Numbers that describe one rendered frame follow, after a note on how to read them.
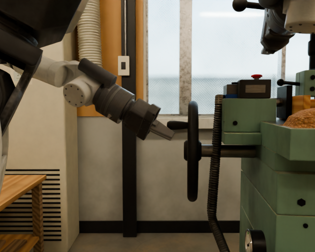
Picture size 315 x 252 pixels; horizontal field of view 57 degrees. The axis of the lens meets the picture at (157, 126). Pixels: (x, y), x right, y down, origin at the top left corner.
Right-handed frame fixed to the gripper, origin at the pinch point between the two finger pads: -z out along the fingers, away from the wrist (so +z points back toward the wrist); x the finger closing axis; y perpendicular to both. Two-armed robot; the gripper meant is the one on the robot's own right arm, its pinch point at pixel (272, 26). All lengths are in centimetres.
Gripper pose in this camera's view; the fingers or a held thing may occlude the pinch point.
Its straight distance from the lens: 75.1
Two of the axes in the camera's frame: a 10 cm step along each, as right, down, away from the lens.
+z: -1.2, 0.8, -9.9
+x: -1.3, 9.9, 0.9
